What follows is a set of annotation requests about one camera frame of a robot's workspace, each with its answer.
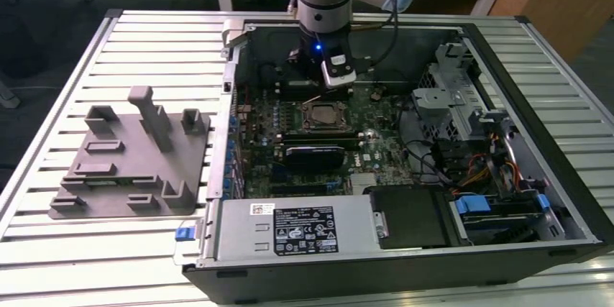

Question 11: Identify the silver CPU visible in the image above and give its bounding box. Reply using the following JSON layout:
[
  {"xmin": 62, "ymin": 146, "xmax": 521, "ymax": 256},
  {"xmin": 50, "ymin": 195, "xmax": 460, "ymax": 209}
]
[{"xmin": 311, "ymin": 106, "xmax": 345, "ymax": 124}]

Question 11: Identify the metal socket cover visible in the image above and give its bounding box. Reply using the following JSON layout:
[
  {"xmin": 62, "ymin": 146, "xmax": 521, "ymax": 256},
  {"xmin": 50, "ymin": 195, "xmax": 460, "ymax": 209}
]
[{"xmin": 301, "ymin": 101, "xmax": 354, "ymax": 132}]

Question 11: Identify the black RAM slot row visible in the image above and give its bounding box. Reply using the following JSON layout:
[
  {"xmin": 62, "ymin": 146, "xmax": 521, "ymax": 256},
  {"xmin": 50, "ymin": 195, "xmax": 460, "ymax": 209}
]
[
  {"xmin": 275, "ymin": 80, "xmax": 313, "ymax": 101},
  {"xmin": 281, "ymin": 130, "xmax": 366, "ymax": 150}
]

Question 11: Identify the black graphics card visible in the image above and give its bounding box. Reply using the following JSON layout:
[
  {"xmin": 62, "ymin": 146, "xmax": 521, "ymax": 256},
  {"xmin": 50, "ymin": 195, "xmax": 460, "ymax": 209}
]
[{"xmin": 285, "ymin": 145, "xmax": 346, "ymax": 172}]

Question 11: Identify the perforated metal drive cage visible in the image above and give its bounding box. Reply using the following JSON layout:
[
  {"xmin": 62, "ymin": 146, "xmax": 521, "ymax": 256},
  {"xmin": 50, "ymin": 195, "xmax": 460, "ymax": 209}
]
[{"xmin": 411, "ymin": 42, "xmax": 510, "ymax": 142}]

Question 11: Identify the green motherboard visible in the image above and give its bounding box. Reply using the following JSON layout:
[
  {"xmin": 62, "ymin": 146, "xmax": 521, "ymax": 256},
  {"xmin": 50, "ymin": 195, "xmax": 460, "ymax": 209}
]
[{"xmin": 230, "ymin": 82, "xmax": 418, "ymax": 200}]

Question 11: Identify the silver heat sink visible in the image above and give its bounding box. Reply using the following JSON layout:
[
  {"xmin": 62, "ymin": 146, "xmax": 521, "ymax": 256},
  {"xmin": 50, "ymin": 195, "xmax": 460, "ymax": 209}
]
[{"xmin": 351, "ymin": 173, "xmax": 381, "ymax": 195}]

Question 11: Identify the grey parts rack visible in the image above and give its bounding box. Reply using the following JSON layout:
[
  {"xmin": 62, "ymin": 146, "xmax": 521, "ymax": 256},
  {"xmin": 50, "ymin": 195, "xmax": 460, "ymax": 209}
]
[{"xmin": 47, "ymin": 85, "xmax": 215, "ymax": 221}]

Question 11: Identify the black plastic fan shroud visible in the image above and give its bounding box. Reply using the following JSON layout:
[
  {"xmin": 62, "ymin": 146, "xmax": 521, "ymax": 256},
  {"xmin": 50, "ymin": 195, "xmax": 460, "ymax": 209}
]
[{"xmin": 369, "ymin": 184, "xmax": 462, "ymax": 250}]

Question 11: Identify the grey power supply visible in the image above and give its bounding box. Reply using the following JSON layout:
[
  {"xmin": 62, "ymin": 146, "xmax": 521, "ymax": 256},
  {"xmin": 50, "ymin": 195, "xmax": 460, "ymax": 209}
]
[{"xmin": 210, "ymin": 197, "xmax": 385, "ymax": 263}]

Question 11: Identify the blue disk carrier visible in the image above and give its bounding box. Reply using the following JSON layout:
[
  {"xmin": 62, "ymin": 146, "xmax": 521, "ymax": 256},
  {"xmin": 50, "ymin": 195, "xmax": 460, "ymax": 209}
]
[{"xmin": 453, "ymin": 193, "xmax": 493, "ymax": 216}]

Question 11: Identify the brown wooden cabinet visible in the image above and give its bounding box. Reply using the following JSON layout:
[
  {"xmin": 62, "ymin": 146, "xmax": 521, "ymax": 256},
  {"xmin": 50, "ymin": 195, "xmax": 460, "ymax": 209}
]
[{"xmin": 493, "ymin": 0, "xmax": 614, "ymax": 63}]

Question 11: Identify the blue plastic latch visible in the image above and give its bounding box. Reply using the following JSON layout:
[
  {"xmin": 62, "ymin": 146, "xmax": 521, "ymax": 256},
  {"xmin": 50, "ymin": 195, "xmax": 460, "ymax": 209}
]
[{"xmin": 175, "ymin": 226, "xmax": 198, "ymax": 243}]

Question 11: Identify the black open PC case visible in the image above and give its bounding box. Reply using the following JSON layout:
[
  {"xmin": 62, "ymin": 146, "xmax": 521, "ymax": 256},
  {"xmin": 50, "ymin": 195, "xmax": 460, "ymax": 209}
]
[{"xmin": 179, "ymin": 17, "xmax": 614, "ymax": 304}]

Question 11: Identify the white metal foot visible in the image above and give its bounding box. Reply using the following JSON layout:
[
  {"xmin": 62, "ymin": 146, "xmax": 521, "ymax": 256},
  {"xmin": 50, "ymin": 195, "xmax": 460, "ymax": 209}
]
[{"xmin": 0, "ymin": 80, "xmax": 22, "ymax": 109}]

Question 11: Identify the metal disk bay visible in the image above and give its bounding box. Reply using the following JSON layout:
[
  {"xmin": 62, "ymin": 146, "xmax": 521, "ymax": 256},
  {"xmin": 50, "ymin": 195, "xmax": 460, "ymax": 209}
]
[{"xmin": 449, "ymin": 191, "xmax": 568, "ymax": 247}]

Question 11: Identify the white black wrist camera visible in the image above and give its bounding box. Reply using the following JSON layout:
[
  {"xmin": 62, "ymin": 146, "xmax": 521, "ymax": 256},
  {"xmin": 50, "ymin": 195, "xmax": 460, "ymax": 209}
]
[{"xmin": 319, "ymin": 46, "xmax": 359, "ymax": 88}]

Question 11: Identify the black cable bundle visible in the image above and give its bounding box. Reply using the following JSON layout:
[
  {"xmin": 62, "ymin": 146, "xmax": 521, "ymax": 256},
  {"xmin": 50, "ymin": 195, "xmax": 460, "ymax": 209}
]
[{"xmin": 402, "ymin": 139, "xmax": 457, "ymax": 188}]

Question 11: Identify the orange yellow wire bundle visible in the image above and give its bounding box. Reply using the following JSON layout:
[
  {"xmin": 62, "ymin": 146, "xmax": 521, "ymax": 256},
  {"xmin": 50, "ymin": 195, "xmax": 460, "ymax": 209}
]
[{"xmin": 460, "ymin": 132, "xmax": 524, "ymax": 188}]

